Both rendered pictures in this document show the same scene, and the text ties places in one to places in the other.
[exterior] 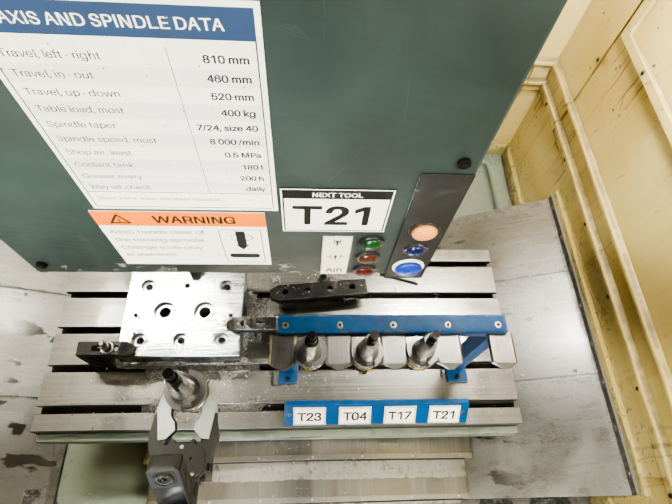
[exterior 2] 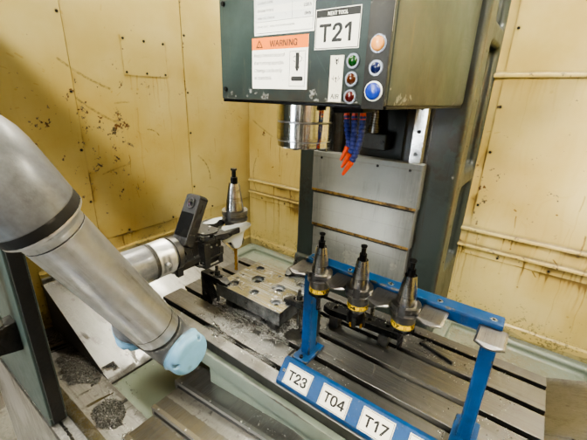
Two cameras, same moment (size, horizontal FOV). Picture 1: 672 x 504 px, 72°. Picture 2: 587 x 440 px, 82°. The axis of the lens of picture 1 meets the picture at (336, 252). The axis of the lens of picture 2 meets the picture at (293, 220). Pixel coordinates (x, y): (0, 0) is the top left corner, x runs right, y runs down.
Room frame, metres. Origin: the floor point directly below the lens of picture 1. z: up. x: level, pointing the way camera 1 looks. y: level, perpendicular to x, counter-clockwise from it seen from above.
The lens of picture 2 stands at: (-0.35, -0.45, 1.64)
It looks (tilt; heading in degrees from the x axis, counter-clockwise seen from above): 20 degrees down; 44
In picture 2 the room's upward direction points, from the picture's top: 2 degrees clockwise
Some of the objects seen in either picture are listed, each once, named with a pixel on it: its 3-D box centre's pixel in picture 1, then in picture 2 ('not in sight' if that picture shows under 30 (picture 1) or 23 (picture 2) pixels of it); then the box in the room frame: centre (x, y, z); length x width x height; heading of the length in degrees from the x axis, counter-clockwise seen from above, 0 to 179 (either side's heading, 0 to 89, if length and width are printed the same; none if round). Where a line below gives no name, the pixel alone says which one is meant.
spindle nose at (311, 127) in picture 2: not in sight; (304, 125); (0.41, 0.24, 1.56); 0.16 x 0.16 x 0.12
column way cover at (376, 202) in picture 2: not in sight; (359, 216); (0.85, 0.30, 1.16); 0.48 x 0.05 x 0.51; 98
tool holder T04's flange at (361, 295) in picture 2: (366, 352); (359, 290); (0.27, -0.09, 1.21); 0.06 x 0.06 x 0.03
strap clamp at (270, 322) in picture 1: (254, 327); (300, 310); (0.36, 0.18, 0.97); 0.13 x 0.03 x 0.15; 98
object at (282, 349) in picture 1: (282, 353); (301, 268); (0.24, 0.08, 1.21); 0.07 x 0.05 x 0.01; 8
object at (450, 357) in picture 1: (448, 351); (431, 317); (0.29, -0.25, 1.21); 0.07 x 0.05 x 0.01; 8
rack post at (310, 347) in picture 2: (286, 348); (310, 312); (0.30, 0.08, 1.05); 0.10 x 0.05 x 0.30; 8
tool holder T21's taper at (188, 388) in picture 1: (179, 384); (234, 195); (0.12, 0.20, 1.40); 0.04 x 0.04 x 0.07
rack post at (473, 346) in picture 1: (472, 347); (477, 387); (0.36, -0.35, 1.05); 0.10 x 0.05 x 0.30; 8
